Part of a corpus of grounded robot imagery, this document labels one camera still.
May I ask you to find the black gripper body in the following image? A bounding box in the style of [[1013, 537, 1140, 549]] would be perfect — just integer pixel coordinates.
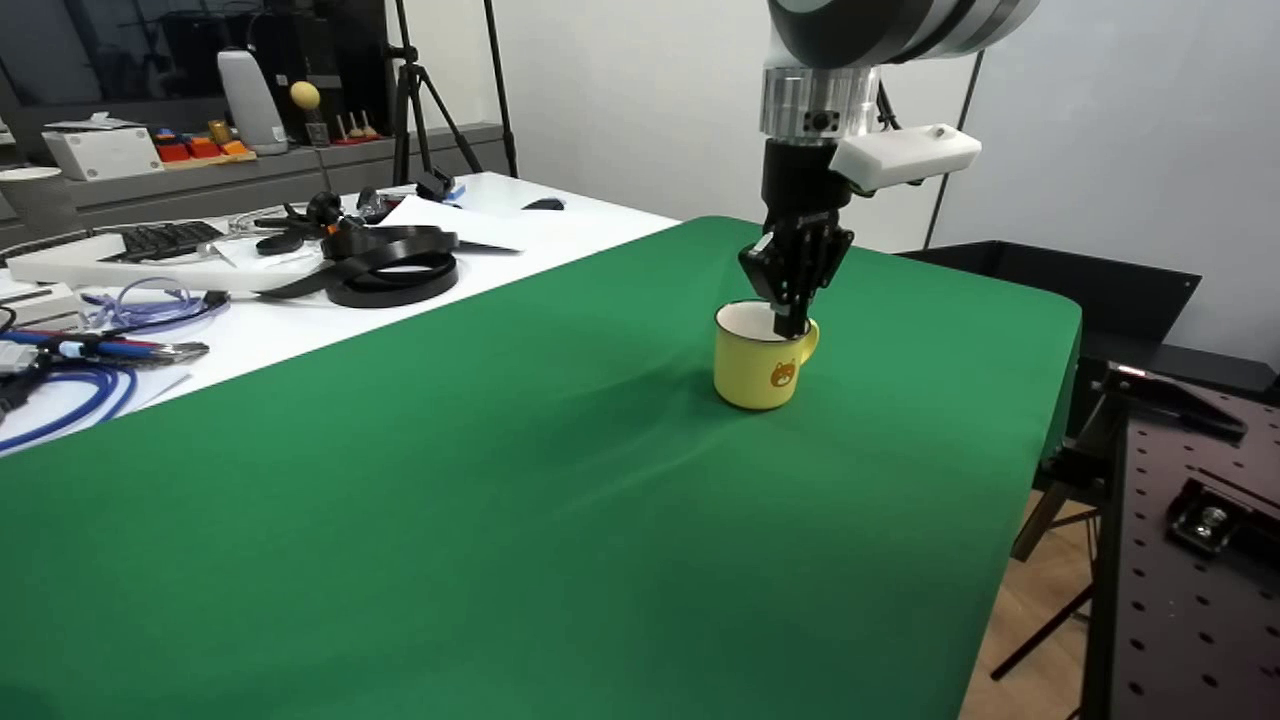
[[749, 140, 851, 296]]

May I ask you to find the yellow enamel mug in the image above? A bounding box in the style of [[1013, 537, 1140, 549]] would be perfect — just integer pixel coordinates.
[[711, 302, 820, 413]]

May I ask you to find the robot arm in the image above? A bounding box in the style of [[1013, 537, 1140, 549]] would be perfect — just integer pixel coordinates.
[[741, 0, 1039, 338]]

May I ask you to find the black computer mouse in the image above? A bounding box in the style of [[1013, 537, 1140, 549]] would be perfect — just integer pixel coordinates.
[[522, 197, 565, 212]]

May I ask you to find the white paper sheet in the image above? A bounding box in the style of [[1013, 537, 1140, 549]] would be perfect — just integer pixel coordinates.
[[385, 197, 522, 258]]

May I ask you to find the green tablecloth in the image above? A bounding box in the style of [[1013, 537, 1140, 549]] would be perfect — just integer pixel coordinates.
[[0, 220, 1080, 720]]

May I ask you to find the yellow ball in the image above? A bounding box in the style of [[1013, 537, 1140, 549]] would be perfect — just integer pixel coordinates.
[[288, 81, 319, 113]]

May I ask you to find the black perforated breadboard table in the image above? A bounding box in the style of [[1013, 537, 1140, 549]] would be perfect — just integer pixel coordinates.
[[1080, 364, 1280, 720]]

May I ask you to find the black keyboard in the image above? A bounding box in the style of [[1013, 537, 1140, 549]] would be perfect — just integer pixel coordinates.
[[121, 224, 221, 265]]

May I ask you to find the white box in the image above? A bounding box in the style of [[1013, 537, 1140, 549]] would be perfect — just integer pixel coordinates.
[[45, 130, 158, 186]]

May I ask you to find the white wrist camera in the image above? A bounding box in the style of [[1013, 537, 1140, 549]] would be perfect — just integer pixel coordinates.
[[833, 125, 983, 193]]

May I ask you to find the black camera tripod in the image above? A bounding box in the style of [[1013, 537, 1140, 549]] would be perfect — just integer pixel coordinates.
[[389, 0, 478, 186]]

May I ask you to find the black coiled cable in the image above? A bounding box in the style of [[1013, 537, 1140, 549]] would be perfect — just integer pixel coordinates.
[[319, 224, 464, 311]]

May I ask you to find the blue coiled cable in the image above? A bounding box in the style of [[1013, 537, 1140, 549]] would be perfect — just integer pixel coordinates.
[[0, 276, 215, 456]]

